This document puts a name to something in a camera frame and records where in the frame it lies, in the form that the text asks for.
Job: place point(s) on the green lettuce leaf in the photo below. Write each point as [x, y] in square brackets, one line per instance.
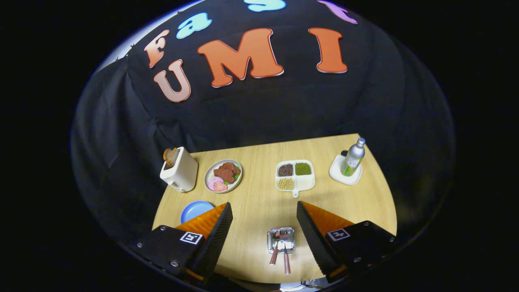
[236, 177]

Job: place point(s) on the dark brown beans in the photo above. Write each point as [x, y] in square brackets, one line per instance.
[285, 170]

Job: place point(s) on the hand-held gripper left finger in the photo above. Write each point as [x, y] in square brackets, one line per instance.
[215, 243]

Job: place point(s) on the brown meat steak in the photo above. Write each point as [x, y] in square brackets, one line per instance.
[225, 173]

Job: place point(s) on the pale pink ham slice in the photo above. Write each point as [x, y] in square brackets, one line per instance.
[212, 181]

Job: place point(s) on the white square coaster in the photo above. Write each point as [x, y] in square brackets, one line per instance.
[335, 170]

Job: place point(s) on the white divided tray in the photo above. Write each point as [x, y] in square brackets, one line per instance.
[305, 183]

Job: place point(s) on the brown toast slice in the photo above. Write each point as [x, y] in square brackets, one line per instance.
[174, 155]
[167, 156]

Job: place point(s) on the green beans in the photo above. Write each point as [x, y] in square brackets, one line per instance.
[303, 168]

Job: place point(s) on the yellow beans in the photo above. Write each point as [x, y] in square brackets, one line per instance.
[286, 183]

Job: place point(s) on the blue plate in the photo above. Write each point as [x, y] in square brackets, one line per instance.
[194, 211]

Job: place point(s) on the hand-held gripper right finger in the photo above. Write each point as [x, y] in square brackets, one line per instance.
[314, 243]

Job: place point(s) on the round beige plate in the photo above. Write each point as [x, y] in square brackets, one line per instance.
[215, 165]

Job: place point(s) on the reddish pink ham slice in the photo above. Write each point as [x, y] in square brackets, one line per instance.
[221, 187]

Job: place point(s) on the silver green bottle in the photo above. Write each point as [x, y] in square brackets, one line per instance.
[353, 158]

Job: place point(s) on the white toaster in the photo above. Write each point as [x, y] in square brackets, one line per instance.
[182, 172]

